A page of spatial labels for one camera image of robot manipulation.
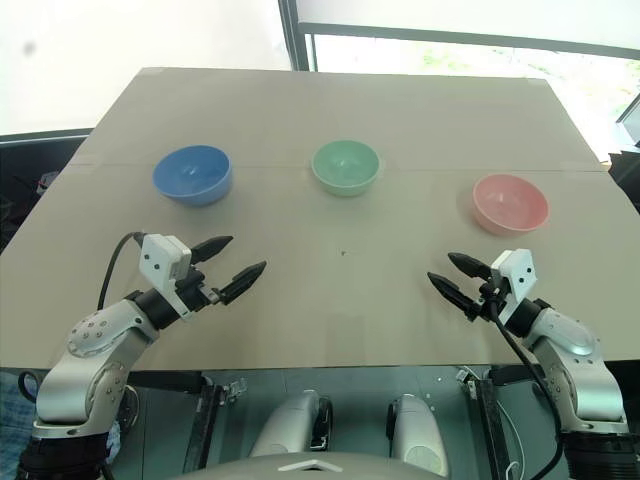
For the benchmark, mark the silver table clamp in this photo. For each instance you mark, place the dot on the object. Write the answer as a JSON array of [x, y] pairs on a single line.
[[237, 390]]

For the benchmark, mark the grey robot torso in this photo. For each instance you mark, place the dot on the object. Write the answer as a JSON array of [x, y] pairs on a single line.
[[320, 470]]

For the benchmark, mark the blue fabric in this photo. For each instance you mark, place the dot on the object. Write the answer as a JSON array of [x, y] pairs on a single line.
[[15, 430]]

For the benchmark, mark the black table frame leg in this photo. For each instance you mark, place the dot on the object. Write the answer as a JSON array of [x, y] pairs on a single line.
[[202, 425], [487, 425]]

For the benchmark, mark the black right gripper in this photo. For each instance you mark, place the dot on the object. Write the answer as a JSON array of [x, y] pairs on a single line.
[[484, 303]]

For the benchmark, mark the dark window frame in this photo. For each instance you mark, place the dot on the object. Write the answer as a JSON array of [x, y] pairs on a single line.
[[310, 37]]

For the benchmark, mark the silver left robot leg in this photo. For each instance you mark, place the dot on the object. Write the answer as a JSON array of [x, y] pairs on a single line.
[[292, 425]]

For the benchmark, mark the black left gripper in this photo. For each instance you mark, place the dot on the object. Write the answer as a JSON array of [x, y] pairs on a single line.
[[194, 292]]

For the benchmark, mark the green plastic bowl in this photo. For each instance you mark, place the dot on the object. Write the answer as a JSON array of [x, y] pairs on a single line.
[[344, 166]]

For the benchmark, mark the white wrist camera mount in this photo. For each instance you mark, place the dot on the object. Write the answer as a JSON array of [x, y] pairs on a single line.
[[520, 274], [158, 261]]

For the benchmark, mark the blue plastic bowl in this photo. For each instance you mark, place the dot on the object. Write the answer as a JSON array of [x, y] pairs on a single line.
[[192, 174]]

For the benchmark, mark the silver right robot leg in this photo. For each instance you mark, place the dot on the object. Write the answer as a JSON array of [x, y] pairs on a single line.
[[417, 432]]

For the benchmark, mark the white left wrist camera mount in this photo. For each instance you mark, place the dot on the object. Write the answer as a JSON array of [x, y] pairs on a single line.
[[158, 261]]

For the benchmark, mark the pink-red plastic bowl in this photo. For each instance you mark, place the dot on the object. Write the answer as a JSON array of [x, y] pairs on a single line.
[[510, 204]]

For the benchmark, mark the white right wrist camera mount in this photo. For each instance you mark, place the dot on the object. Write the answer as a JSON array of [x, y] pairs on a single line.
[[520, 274]]

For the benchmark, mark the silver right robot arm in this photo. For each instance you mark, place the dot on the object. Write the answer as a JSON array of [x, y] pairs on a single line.
[[567, 342]]

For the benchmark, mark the silver robot leg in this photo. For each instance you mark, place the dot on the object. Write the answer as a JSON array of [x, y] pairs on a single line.
[[417, 432], [292, 425]]

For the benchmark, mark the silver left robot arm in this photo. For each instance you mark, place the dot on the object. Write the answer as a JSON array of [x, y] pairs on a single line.
[[95, 331]]

